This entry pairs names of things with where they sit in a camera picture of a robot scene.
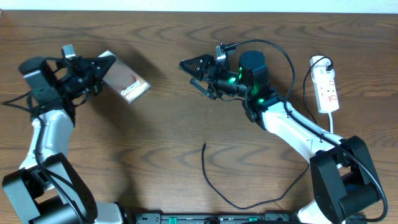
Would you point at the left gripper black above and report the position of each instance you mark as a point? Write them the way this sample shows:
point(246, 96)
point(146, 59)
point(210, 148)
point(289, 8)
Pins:
point(94, 74)

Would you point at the white power strip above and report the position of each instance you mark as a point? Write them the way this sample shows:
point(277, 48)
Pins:
point(323, 78)

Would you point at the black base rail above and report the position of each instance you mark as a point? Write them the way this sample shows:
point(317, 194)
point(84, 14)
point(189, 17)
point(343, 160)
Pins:
point(158, 218)

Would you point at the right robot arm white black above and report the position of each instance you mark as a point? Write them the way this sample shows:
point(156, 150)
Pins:
point(345, 183)

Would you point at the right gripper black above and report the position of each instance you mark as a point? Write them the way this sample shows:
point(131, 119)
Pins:
point(208, 62)

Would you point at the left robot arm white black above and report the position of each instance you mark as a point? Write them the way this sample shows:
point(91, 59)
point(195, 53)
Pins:
point(46, 188)

